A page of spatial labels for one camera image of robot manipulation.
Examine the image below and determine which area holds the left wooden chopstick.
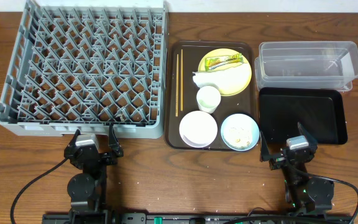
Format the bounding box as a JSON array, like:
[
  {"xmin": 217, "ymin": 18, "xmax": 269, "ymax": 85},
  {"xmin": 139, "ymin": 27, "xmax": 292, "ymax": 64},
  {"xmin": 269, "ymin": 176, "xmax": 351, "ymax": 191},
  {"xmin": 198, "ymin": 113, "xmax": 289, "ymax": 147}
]
[{"xmin": 175, "ymin": 54, "xmax": 179, "ymax": 117}]

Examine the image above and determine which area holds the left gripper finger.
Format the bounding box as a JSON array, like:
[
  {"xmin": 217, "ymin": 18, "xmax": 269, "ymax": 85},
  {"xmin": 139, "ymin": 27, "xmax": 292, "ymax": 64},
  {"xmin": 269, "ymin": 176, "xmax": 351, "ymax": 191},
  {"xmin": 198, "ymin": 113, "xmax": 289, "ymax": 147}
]
[
  {"xmin": 68, "ymin": 129, "xmax": 81, "ymax": 148},
  {"xmin": 108, "ymin": 123, "xmax": 124, "ymax": 157}
]

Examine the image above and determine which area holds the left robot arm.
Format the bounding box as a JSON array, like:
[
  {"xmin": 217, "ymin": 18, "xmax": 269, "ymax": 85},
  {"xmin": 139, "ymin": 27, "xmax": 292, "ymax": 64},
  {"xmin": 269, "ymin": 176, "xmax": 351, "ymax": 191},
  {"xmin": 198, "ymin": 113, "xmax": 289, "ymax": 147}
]
[{"xmin": 64, "ymin": 125, "xmax": 124, "ymax": 224}]

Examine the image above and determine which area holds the dark brown serving tray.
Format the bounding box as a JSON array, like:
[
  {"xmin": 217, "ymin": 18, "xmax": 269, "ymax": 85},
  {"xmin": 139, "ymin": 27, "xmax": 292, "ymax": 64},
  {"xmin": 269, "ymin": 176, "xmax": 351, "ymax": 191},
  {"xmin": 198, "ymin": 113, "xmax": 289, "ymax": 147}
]
[{"xmin": 163, "ymin": 40, "xmax": 260, "ymax": 152}]

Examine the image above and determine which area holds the rice food waste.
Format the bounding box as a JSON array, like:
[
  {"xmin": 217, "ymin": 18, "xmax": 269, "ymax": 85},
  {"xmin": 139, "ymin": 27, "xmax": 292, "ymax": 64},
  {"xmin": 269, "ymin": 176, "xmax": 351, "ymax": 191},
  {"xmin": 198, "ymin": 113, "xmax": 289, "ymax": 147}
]
[{"xmin": 225, "ymin": 127, "xmax": 252, "ymax": 148}]

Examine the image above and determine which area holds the green snack wrapper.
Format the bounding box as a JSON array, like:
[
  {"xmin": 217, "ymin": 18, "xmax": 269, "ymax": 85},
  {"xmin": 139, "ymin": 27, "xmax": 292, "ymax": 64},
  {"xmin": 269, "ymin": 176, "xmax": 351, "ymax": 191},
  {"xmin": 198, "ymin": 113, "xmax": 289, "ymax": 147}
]
[{"xmin": 204, "ymin": 53, "xmax": 243, "ymax": 71}]

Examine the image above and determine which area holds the right wooden chopstick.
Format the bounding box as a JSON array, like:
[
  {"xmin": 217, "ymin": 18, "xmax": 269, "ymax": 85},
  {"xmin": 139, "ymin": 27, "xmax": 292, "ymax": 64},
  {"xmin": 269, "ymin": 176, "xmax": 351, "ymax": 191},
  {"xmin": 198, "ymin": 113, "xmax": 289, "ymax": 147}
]
[{"xmin": 180, "ymin": 49, "xmax": 183, "ymax": 111}]

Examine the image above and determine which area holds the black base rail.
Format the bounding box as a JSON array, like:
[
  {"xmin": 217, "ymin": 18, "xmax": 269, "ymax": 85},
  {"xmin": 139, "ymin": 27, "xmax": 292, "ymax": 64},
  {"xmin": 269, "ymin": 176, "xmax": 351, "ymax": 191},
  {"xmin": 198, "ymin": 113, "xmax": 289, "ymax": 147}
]
[{"xmin": 42, "ymin": 213, "xmax": 351, "ymax": 224}]

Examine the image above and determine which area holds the wooden chopstick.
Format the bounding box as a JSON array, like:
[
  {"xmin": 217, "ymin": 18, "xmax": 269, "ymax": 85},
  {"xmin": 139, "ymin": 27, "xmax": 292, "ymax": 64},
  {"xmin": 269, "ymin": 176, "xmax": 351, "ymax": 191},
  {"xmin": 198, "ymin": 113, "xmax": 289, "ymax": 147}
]
[
  {"xmin": 180, "ymin": 49, "xmax": 183, "ymax": 111},
  {"xmin": 175, "ymin": 54, "xmax": 179, "ymax": 117}
]

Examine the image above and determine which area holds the white cup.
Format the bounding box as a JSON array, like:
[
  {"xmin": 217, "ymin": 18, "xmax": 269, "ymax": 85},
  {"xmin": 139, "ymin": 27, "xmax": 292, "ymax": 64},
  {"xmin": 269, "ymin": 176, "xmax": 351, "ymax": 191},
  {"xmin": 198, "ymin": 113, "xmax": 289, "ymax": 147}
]
[{"xmin": 196, "ymin": 86, "xmax": 221, "ymax": 114}]

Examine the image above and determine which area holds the white paper napkin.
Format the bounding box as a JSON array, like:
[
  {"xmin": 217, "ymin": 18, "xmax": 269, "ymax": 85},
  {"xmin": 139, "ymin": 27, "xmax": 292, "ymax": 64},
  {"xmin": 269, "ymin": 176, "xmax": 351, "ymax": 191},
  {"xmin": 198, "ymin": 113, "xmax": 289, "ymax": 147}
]
[{"xmin": 193, "ymin": 63, "xmax": 250, "ymax": 93}]

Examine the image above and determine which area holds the yellow plate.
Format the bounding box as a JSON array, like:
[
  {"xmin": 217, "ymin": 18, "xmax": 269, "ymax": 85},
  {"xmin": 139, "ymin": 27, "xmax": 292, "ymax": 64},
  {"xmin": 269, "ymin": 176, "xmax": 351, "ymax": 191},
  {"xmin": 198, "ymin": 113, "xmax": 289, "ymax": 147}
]
[{"xmin": 193, "ymin": 48, "xmax": 252, "ymax": 96}]

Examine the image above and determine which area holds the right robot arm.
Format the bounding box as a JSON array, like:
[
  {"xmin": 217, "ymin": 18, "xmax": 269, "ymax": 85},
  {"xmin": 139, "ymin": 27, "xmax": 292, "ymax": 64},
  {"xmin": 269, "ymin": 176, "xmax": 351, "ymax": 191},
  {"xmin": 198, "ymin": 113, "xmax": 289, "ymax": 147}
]
[{"xmin": 260, "ymin": 124, "xmax": 334, "ymax": 217}]

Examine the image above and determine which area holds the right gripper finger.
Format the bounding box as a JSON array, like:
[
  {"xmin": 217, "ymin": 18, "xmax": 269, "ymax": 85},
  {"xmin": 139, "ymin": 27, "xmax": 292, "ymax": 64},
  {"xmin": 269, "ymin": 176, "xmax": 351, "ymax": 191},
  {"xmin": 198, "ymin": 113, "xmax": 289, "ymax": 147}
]
[
  {"xmin": 260, "ymin": 131, "xmax": 271, "ymax": 162},
  {"xmin": 297, "ymin": 122, "xmax": 318, "ymax": 146}
]

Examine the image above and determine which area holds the black waste tray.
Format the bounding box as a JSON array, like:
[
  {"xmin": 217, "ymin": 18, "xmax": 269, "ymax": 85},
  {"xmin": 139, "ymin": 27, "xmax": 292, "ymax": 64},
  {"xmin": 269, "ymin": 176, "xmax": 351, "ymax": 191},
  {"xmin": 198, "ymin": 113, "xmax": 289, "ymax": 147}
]
[{"xmin": 259, "ymin": 87, "xmax": 348, "ymax": 145}]

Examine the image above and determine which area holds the light blue bowl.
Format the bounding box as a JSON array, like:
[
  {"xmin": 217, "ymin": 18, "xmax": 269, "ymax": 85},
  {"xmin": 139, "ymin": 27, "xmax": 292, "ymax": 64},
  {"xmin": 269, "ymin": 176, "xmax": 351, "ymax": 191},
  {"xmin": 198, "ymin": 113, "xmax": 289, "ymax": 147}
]
[{"xmin": 221, "ymin": 113, "xmax": 260, "ymax": 152}]

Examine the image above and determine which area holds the clear plastic bin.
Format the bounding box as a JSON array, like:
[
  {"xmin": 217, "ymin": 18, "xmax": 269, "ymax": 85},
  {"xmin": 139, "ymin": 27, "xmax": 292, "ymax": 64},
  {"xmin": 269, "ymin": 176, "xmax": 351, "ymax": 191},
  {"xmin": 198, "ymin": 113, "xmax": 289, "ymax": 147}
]
[{"xmin": 254, "ymin": 41, "xmax": 358, "ymax": 91}]

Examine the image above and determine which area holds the grey dishwasher rack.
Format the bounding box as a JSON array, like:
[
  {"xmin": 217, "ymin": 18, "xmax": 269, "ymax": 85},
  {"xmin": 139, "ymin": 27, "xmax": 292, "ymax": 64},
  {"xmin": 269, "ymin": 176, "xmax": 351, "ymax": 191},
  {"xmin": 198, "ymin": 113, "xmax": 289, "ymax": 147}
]
[{"xmin": 0, "ymin": 1, "xmax": 168, "ymax": 139}]

